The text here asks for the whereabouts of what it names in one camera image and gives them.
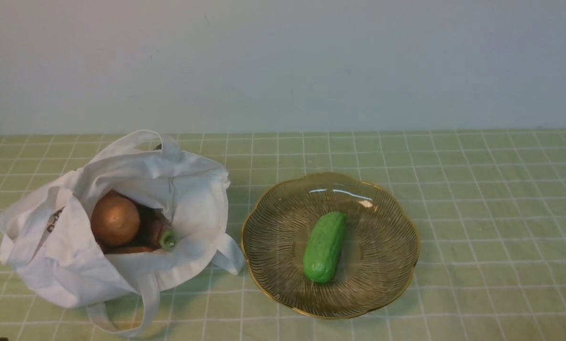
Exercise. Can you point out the brown round onion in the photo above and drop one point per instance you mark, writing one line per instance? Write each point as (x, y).
(115, 220)

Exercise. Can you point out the green cucumber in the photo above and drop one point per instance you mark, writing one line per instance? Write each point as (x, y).
(323, 247)

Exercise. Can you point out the gold-rimmed glass plate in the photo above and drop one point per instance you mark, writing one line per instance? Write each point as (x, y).
(378, 256)

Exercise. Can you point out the white cloth tote bag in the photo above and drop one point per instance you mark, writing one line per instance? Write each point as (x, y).
(48, 242)

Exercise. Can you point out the carrot with green stem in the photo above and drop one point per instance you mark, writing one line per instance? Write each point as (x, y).
(158, 235)

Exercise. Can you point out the green checkered tablecloth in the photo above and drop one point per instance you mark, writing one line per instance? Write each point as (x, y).
(490, 208)

